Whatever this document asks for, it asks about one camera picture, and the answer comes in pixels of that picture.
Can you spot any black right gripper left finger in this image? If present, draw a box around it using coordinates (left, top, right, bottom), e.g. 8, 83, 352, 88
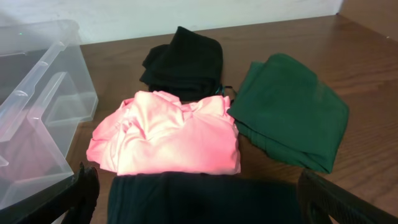
1, 164, 100, 224

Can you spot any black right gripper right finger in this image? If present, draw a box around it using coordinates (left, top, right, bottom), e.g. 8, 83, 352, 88
297, 169, 397, 224

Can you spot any dark teal garment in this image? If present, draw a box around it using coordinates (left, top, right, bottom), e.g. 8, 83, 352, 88
107, 172, 303, 224

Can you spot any green garment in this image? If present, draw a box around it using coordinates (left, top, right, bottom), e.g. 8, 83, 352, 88
228, 54, 349, 174

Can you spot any pink shirt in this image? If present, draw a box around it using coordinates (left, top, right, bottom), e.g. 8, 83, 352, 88
86, 91, 241, 175

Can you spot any black garment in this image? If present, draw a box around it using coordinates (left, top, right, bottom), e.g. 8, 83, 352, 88
140, 26, 223, 101

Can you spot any clear plastic storage bin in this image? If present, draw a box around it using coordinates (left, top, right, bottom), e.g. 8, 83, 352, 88
1, 20, 98, 208

